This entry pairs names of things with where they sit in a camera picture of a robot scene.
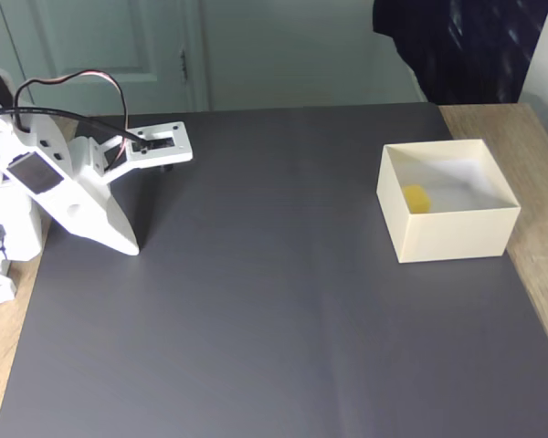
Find yellow cube block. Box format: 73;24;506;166
402;183;432;215

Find white open box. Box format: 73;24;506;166
375;139;523;266

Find pale green panel door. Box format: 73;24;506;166
0;0;207;115

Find dark grey table mat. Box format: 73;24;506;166
0;101;548;438

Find black hanging cloth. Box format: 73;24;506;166
372;0;548;106

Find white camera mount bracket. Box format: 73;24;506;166
67;120;195;184

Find black camera module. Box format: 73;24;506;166
139;136;175;152

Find red and black servo wire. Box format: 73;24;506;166
13;68;132;172

